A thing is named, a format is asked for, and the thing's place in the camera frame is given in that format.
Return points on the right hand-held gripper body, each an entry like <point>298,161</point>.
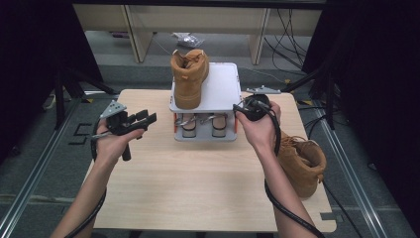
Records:
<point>257,107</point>

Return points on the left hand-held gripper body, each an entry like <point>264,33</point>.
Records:
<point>119,124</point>

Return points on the white two-tier shoe rack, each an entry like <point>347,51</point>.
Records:
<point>221,86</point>

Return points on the tan suede boot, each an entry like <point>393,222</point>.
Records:
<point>303,168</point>
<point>188,82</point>

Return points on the person's left hand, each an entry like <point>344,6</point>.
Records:
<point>109,147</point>

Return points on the person's right hand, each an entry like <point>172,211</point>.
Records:
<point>262,134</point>

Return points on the black metal stand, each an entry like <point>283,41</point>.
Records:
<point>330,99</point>
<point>59,99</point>

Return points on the crumpled clear plastic bag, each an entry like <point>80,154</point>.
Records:
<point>191,41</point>

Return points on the white flat packet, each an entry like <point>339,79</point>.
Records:
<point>180,35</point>

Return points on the beige wooden desk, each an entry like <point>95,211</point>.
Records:
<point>214,20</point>

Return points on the black curtain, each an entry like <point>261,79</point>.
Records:
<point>379,66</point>
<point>26,49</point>

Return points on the aluminium floor rail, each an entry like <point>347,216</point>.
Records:
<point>36,168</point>
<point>361,198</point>

